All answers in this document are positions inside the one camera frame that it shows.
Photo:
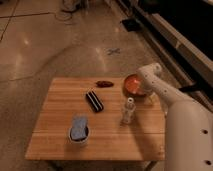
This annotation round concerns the orange ceramic bowl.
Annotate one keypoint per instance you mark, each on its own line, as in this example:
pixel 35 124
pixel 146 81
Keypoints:
pixel 132 85

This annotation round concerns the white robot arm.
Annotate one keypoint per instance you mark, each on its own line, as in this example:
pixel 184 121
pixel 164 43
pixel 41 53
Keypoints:
pixel 188 124

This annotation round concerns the dark red chili pepper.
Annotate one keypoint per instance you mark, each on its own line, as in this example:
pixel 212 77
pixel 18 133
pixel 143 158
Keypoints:
pixel 104 84

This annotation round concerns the black rectangular case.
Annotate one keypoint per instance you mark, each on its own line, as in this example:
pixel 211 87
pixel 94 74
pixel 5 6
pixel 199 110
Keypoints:
pixel 94 101

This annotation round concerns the wooden folding table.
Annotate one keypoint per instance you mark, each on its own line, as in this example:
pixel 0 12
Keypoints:
pixel 109 139

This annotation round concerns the blue sponge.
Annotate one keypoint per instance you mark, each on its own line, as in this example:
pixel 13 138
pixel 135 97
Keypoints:
pixel 79 122

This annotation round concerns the white cup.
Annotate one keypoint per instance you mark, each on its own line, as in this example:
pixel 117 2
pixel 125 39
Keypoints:
pixel 78 135

